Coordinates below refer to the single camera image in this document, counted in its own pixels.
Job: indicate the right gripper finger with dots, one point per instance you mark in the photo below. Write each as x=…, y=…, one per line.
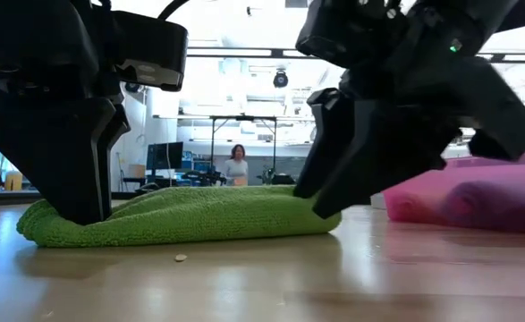
x=414, y=125
x=329, y=134

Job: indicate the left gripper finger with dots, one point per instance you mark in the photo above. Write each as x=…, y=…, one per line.
x=114, y=129
x=52, y=147

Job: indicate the yellow microfiber towel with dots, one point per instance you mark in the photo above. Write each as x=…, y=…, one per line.
x=416, y=208

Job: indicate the teal microfiber towel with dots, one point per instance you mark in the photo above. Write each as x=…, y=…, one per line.
x=490, y=205

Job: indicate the deep green microfiber towel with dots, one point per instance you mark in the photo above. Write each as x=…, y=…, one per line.
x=190, y=214

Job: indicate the black background robot arm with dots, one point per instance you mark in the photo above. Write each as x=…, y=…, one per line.
x=204, y=176
x=275, y=178

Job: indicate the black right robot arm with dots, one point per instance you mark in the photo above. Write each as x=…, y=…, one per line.
x=519, y=13

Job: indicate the pink translucent plastic basket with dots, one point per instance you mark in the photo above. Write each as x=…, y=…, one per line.
x=490, y=172

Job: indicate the black round ceiling lamp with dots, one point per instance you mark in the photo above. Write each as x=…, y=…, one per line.
x=133, y=87
x=281, y=79

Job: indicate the beige background box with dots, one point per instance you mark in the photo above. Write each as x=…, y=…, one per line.
x=137, y=171

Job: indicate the brown cardboard box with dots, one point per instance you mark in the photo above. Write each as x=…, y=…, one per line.
x=14, y=182

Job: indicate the black computer monitor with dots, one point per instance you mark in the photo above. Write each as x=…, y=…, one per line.
x=166, y=155

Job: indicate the person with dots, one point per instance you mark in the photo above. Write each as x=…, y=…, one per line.
x=236, y=167

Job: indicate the small tan chip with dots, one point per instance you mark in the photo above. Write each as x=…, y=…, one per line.
x=180, y=257

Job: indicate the black metal table frame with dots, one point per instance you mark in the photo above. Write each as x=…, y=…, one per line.
x=7, y=196

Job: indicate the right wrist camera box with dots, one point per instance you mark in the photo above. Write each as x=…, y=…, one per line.
x=351, y=31

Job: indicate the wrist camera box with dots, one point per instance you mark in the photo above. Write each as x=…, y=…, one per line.
x=351, y=31
x=154, y=49

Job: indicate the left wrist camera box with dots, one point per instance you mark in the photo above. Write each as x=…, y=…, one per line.
x=154, y=49

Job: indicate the black background gantry frame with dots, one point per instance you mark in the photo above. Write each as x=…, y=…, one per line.
x=212, y=143

